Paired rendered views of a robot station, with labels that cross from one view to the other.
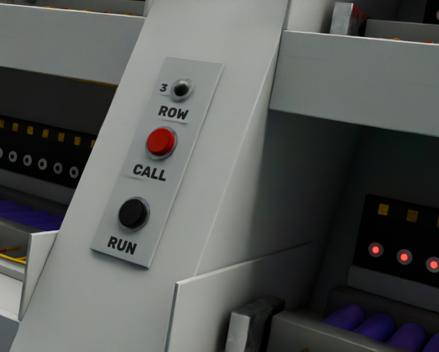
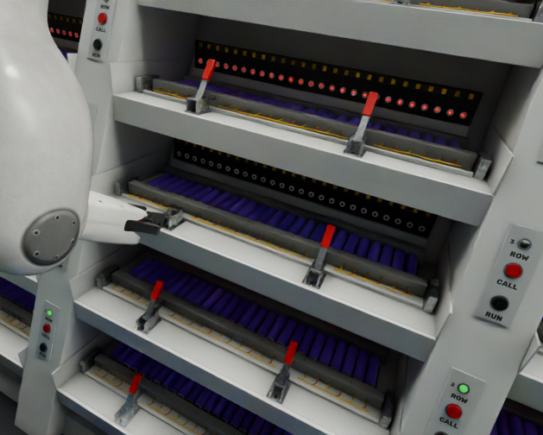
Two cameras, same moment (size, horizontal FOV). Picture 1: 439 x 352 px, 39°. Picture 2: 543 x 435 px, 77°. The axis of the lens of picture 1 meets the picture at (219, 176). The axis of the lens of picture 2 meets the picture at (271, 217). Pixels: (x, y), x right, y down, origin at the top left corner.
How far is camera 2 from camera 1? 0.43 m
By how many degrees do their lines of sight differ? 25
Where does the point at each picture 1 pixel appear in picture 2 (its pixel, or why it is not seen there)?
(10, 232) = (376, 270)
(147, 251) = (508, 320)
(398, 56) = not seen: outside the picture
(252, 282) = not seen: hidden behind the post
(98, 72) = (454, 215)
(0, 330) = (423, 341)
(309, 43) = not seen: outside the picture
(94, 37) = (455, 198)
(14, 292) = (408, 313)
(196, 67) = (533, 233)
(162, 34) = (507, 209)
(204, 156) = (538, 280)
